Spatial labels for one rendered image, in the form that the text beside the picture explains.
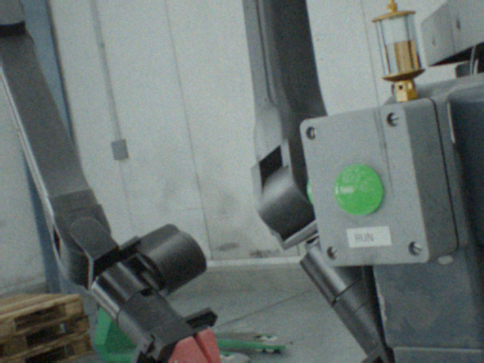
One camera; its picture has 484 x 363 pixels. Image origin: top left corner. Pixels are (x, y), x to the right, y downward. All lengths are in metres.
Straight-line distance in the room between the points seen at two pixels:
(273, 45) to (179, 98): 7.30
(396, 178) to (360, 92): 6.38
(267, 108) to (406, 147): 0.34
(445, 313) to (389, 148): 0.12
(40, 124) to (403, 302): 0.68
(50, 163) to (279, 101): 0.39
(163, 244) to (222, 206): 6.91
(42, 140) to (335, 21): 5.93
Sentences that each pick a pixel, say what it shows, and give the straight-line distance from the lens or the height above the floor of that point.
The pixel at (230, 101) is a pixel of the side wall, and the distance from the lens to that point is 7.74.
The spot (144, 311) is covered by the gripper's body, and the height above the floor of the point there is 1.16.
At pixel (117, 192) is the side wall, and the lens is 8.96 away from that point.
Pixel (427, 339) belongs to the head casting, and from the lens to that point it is 0.59.
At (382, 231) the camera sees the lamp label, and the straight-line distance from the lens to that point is 0.53.
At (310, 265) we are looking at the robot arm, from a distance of 0.81.
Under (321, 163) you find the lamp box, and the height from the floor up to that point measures 1.30.
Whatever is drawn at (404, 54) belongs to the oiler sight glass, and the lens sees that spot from 0.60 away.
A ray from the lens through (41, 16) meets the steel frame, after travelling 9.31.
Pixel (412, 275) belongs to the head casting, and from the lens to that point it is 0.59.
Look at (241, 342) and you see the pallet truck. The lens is 5.74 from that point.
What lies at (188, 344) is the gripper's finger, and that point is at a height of 1.12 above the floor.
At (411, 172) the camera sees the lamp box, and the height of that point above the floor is 1.29.
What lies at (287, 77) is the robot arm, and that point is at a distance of 0.85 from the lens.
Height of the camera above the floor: 1.33
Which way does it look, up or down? 3 degrees down
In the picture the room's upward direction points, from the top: 10 degrees counter-clockwise
